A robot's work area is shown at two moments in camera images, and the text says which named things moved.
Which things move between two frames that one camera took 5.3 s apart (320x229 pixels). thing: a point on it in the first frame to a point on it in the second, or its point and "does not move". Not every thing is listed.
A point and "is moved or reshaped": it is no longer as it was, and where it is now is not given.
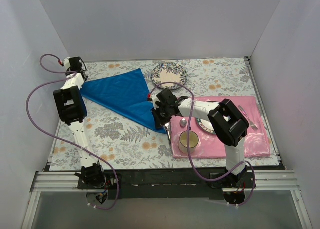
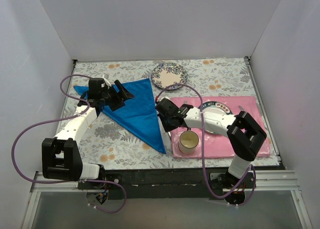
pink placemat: x=257 y=142 does not move
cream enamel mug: x=193 y=142 does not move
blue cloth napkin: x=127 y=93 is moved or reshaped
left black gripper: x=81 y=75 to x=115 y=94
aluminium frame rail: x=275 y=180 does not move
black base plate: x=167 y=184 does not move
